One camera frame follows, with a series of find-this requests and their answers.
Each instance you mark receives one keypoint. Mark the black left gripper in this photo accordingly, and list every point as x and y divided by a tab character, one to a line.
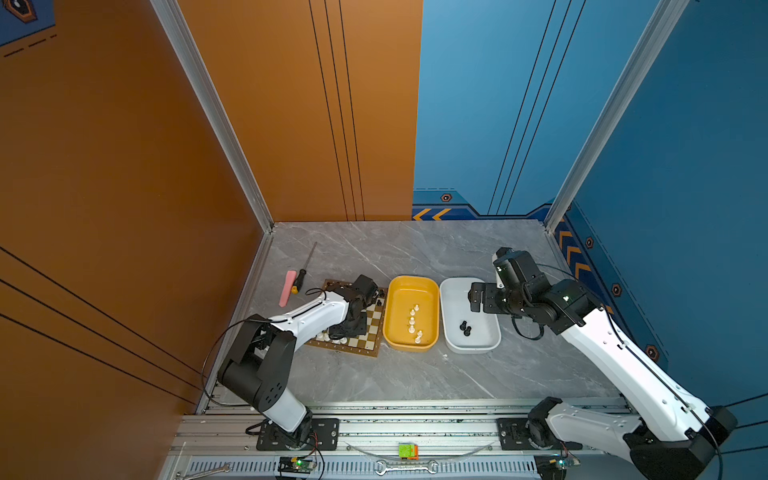
361	330

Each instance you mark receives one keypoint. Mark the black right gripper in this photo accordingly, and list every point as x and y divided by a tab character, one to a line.
487	290

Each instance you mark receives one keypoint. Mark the white chess pieces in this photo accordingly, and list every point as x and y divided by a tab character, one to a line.
327	338
413	325

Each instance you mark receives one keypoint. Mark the black chess pieces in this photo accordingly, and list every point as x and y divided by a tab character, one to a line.
465	328

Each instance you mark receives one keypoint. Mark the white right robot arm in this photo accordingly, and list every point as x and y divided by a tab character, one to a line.
669	434

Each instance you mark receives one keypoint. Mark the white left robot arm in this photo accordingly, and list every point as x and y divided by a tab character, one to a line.
257	365

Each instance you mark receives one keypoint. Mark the white chess pieces on board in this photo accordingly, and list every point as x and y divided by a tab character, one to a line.
327	338

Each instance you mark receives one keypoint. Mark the green circuit board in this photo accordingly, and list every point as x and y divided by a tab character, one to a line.
296	466

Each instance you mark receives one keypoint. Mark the brown chessboard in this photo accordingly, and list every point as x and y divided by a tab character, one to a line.
367	344

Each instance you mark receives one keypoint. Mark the yellow plastic tray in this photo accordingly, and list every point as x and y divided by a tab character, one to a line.
402	294

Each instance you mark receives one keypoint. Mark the white plastic tray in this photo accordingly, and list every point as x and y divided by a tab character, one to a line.
461	300

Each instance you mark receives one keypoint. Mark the green orange small box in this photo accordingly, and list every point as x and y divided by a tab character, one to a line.
408	451

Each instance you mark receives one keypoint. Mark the silver wrench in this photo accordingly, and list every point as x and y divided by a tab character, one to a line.
383	467

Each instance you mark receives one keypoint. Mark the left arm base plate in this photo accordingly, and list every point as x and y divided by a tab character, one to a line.
322	433

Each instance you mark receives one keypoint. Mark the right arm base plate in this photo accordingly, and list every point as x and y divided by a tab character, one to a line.
526	434

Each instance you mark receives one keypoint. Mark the aluminium right corner post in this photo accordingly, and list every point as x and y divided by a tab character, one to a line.
664	19

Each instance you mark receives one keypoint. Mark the aluminium corner post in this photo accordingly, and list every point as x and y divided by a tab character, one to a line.
176	29
664	19

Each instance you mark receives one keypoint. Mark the aluminium left corner post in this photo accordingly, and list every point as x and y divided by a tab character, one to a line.
176	29

